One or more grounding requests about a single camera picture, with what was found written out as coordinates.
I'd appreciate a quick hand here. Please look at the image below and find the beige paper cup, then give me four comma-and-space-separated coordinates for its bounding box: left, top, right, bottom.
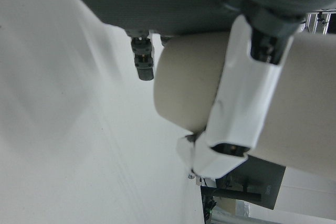
153, 31, 336, 180

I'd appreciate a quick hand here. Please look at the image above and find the white grey left robot hand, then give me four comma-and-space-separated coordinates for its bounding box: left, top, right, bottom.
59, 0, 336, 180

